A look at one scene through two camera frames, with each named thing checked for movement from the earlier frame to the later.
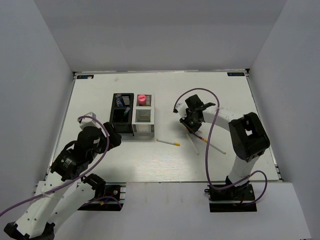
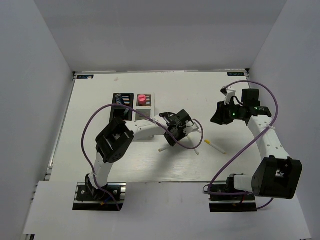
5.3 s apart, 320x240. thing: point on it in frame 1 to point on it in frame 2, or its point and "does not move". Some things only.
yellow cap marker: x=169 y=142 to x=162 y=148
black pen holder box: x=122 y=112 does not move
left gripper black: x=114 y=137 to x=170 y=140
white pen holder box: x=143 y=116 does not move
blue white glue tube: x=119 y=100 does not move
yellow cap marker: x=215 y=147 does not move
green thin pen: x=127 y=109 does not move
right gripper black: x=193 y=129 to x=221 y=117
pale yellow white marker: x=194 y=147 does not move
